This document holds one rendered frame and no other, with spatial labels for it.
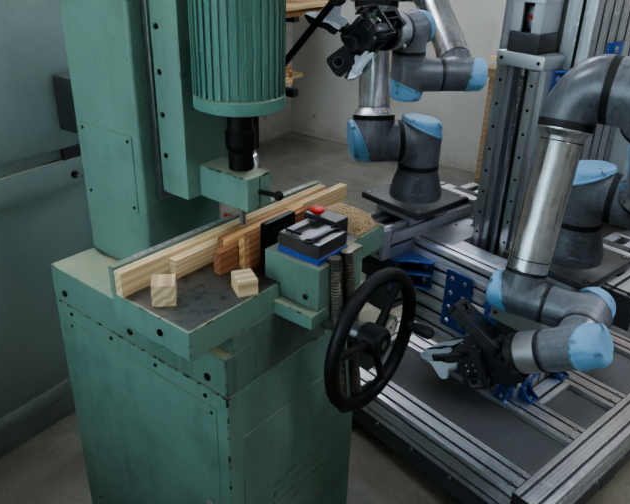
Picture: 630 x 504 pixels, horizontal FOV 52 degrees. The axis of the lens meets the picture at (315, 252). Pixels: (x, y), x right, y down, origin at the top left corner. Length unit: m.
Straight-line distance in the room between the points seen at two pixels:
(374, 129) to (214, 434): 0.91
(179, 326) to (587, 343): 0.67
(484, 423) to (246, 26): 1.36
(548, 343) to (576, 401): 1.07
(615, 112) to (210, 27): 0.69
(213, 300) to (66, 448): 1.21
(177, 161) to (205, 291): 0.29
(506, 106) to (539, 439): 0.95
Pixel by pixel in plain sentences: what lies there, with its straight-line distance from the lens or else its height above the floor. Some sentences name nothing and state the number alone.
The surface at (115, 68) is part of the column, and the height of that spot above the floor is 1.25.
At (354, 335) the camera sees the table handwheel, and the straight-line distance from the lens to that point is 1.24.
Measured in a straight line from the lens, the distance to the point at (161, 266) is 1.25.
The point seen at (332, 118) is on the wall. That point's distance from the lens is 5.15.
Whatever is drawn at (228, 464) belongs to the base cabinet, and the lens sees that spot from 1.37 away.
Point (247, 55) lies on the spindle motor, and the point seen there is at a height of 1.31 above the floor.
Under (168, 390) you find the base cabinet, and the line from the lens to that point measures 1.40.
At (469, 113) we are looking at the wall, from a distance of 4.61.
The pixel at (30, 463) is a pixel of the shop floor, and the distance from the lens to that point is 2.28.
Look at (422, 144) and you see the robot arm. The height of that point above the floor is 0.99.
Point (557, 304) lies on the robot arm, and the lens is 1.23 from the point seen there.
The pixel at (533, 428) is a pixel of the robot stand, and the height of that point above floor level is 0.21.
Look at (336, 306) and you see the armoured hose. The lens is 1.21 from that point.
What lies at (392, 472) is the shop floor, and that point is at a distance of 2.13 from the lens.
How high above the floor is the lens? 1.51
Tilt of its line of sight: 27 degrees down
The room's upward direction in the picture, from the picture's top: 2 degrees clockwise
